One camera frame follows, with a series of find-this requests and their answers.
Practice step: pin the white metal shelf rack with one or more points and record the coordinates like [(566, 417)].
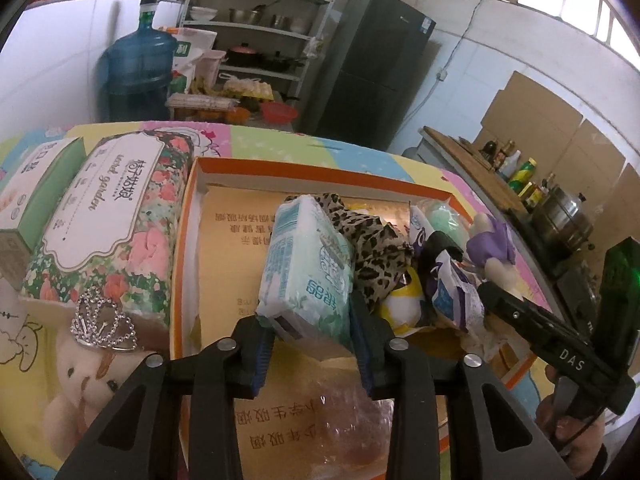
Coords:
[(260, 30)]

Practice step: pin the orange cardboard box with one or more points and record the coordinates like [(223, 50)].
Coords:
[(235, 240)]

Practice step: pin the wall socket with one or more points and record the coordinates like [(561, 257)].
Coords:
[(442, 75)]

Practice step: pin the purple white plush toy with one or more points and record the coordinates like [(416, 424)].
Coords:
[(492, 247)]

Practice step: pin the pink plastic bucket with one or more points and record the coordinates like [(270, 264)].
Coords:
[(210, 67)]

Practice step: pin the silver tiara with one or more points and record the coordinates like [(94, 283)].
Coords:
[(80, 327)]

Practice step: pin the blue water jug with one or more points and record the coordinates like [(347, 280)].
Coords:
[(135, 75)]

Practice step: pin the black wok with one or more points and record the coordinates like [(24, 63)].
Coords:
[(282, 62)]

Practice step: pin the row of condiment bottles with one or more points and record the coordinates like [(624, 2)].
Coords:
[(520, 175)]

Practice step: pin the white blue wipes packet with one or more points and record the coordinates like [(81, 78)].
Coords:
[(452, 290)]

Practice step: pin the large floral tissue pack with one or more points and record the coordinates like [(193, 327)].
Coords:
[(115, 230)]

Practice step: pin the black pot with red lid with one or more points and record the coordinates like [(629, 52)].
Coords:
[(242, 55)]

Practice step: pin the brown cardboard sheets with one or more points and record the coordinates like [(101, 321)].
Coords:
[(550, 125)]

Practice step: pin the white bowl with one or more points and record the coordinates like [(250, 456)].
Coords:
[(202, 13)]

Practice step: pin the small green white tissue pack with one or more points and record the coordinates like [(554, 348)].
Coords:
[(310, 280)]

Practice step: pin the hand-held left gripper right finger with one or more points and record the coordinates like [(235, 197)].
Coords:
[(364, 360)]

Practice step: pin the green sponge in plastic bag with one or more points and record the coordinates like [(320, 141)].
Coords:
[(447, 217)]

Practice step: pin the crumpled clear plastic bag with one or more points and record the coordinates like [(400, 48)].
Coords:
[(345, 420)]

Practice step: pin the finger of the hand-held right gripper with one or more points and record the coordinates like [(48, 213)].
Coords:
[(515, 315)]

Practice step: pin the leopard print cloth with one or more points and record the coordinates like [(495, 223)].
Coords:
[(375, 245)]

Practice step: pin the black gas stove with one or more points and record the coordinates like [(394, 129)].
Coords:
[(575, 290)]

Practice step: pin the wooden counter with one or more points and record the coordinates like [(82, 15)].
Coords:
[(470, 160)]

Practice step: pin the person's right hand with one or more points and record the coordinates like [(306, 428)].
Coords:
[(585, 440)]

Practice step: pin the black white water pump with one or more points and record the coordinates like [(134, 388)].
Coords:
[(151, 0)]

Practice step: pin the yellow frog tissue pack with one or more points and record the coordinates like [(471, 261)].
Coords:
[(405, 305)]

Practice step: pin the steel cooking pot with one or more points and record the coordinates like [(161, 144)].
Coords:
[(562, 215)]

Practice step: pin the white fluffy cloth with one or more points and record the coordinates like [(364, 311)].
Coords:
[(480, 342)]

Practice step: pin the dark grey refrigerator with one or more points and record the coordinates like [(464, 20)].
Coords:
[(370, 70)]

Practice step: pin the red plastic basin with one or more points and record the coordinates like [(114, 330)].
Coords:
[(277, 110)]

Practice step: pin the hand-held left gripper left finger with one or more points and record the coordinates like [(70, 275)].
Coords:
[(262, 360)]

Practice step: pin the white rice bag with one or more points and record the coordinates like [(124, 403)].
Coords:
[(192, 55)]

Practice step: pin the beige teddy bear plush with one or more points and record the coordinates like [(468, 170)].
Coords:
[(80, 385)]

